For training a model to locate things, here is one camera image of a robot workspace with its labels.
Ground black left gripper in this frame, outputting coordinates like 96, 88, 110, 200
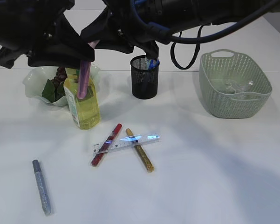
0, 0, 95, 69

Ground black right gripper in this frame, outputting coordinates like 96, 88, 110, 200
81, 0, 170, 60

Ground blue scissors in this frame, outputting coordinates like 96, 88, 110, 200
144, 57, 160, 70

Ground purple artificial grape bunch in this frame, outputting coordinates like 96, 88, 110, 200
42, 67, 68, 103

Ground pink scissors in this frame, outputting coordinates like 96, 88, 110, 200
77, 40, 99, 99

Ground yellow tea bottle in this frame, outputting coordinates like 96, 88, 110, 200
63, 68, 100, 130

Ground clear plastic ruler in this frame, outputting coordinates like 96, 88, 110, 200
92, 133, 161, 155

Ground clear plastic sheet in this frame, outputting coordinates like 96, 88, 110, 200
220, 79, 254, 94

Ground gold glitter pen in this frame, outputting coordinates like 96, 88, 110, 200
125, 128, 154, 173

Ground silver glitter pen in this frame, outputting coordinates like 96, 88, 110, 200
32, 160, 53, 216

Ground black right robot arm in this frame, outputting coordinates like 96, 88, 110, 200
81, 0, 280, 59

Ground green wavy glass plate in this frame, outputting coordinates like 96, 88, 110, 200
23, 64, 100, 107

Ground black mesh pen holder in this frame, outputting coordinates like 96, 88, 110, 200
130, 55, 159, 99

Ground red glitter pen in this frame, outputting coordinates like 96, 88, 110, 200
90, 123, 122, 167

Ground green plastic woven basket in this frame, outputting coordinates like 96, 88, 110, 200
199, 49, 273, 119

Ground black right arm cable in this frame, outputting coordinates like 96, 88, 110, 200
130, 0, 280, 70

